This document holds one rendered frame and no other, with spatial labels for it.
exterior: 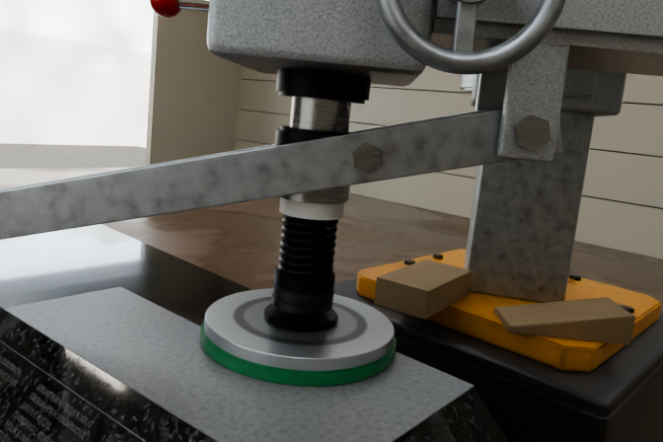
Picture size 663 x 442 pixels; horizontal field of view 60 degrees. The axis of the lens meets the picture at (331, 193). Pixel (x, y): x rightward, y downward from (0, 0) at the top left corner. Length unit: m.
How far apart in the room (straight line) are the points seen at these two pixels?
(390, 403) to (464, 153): 0.24
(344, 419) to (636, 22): 0.42
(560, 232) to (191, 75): 8.36
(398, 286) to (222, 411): 0.53
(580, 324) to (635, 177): 5.53
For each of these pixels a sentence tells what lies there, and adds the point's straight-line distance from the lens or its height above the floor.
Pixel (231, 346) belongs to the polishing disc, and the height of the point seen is 0.87.
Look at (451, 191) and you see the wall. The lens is 7.26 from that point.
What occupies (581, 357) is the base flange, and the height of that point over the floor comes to 0.76.
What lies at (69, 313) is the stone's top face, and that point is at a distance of 0.75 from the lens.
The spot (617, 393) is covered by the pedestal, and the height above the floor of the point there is 0.74.
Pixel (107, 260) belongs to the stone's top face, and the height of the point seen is 0.85.
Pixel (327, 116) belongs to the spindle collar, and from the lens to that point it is 0.59.
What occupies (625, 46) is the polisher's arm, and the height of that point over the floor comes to 1.19.
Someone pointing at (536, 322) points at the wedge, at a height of 0.80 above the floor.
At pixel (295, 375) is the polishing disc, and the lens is 0.57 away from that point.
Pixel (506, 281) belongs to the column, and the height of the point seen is 0.81.
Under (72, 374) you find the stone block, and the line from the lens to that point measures 0.63.
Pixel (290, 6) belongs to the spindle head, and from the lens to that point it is 0.53.
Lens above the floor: 1.11
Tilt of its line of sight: 8 degrees down
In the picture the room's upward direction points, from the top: 6 degrees clockwise
